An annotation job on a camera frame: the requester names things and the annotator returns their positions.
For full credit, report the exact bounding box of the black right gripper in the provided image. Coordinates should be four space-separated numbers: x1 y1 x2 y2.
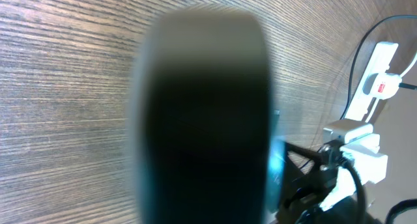
276 142 340 224

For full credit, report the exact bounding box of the blue Galaxy S25 smartphone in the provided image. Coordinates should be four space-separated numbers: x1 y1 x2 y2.
126 8 274 224

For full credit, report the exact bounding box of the black USB charging cable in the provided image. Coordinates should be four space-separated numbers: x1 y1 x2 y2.
299 14 417 173

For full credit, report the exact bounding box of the white power strip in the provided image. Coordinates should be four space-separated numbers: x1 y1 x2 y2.
344 42 399 121

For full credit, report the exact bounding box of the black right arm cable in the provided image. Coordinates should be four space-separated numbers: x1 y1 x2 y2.
338 152 417 224

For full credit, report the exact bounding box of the white USB wall charger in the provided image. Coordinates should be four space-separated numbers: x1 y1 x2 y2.
363 73 402 100

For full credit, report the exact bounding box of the white power strip cord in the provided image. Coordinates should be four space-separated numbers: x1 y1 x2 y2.
399 51 417 79

